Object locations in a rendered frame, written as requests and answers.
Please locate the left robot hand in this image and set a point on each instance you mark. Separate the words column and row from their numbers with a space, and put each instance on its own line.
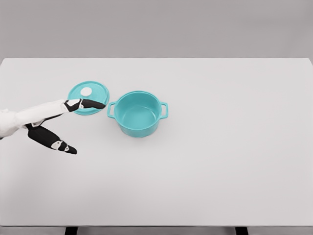
column 36, row 115

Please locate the teal pot lid white knob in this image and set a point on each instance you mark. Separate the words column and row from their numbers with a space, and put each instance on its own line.
column 96, row 96

